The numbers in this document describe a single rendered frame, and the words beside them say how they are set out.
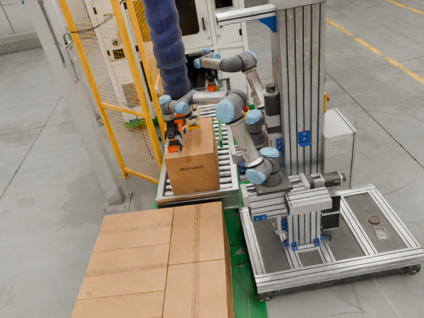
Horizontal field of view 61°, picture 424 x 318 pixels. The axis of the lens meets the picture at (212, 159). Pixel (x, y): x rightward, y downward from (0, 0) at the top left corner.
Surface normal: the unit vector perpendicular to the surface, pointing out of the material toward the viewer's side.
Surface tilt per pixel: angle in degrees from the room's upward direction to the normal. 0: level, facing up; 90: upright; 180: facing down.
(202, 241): 0
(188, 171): 90
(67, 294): 0
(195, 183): 90
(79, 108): 90
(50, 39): 90
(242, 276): 0
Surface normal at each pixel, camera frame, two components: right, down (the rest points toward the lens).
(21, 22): 0.10, 0.55
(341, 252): -0.15, -0.81
